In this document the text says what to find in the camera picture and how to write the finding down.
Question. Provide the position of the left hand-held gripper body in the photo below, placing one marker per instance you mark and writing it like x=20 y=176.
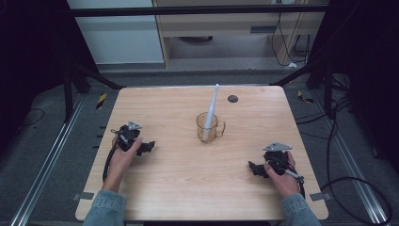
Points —
x=129 y=135

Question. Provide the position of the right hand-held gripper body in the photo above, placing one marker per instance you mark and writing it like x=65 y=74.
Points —
x=276 y=157

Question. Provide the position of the white electric toothbrush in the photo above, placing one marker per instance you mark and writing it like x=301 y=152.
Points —
x=210 y=109

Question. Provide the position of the person's right hand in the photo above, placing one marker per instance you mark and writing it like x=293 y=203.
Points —
x=284 y=185

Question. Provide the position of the person's left hand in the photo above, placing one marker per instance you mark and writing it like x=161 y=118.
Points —
x=120 y=163

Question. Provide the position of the yellow black striped tape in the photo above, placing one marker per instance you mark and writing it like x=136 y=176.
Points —
x=101 y=101
x=305 y=98

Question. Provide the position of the grey round table grommet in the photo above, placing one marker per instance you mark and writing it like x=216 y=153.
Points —
x=232 y=99

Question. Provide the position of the black metal stand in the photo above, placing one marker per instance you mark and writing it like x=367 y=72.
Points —
x=68 y=94
x=327 y=91

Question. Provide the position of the white plug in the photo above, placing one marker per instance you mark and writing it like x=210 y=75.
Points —
x=292 y=65

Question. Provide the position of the white cabinet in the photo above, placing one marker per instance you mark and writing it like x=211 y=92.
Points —
x=119 y=40

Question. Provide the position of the dark curtain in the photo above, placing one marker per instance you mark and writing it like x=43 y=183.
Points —
x=31 y=62
x=367 y=62

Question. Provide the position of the light wooden desk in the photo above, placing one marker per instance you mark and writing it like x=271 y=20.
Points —
x=219 y=25

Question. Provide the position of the grey metal table bracket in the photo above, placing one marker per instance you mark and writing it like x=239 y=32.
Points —
x=83 y=196
x=320 y=196

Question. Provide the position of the aluminium floor rail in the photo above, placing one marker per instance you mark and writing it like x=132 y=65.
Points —
x=354 y=169
x=47 y=163

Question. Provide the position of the black horizontal frame bar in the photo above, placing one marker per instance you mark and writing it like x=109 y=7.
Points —
x=188 y=10

